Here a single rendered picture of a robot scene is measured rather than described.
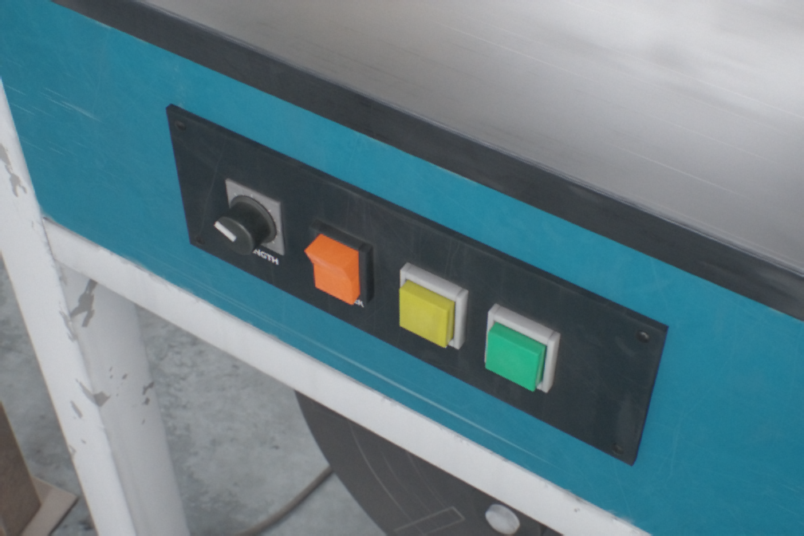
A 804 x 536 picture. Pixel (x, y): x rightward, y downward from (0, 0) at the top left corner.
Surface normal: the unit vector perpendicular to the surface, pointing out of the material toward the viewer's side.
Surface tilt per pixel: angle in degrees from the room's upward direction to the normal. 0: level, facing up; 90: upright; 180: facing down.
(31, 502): 90
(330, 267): 112
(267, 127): 90
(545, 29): 0
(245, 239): 90
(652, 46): 0
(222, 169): 90
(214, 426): 0
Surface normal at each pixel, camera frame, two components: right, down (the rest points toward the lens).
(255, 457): 0.00, -0.70
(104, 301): 0.84, 0.40
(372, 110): -0.55, 0.60
